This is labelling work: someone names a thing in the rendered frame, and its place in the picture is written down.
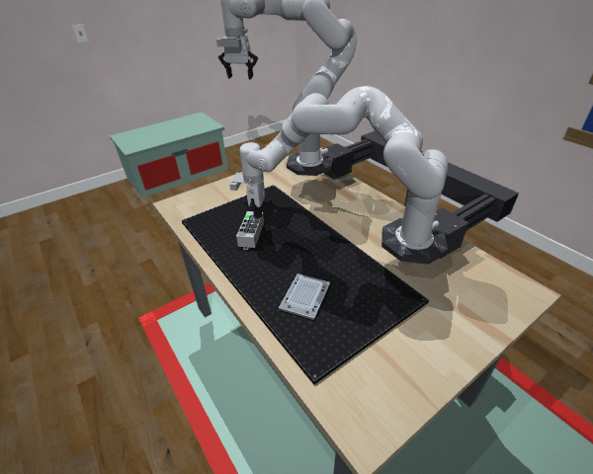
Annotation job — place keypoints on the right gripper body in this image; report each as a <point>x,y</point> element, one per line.
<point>238,54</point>

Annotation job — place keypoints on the white control panel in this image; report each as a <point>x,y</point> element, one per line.
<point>249,230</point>

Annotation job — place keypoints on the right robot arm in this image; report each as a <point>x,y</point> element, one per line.
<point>339,35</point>

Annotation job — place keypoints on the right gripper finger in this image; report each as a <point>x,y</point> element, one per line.
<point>251,65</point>
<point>226,65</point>

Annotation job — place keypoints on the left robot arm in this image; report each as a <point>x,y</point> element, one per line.
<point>402,153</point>

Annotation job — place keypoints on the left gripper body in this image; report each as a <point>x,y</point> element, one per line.
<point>256,191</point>

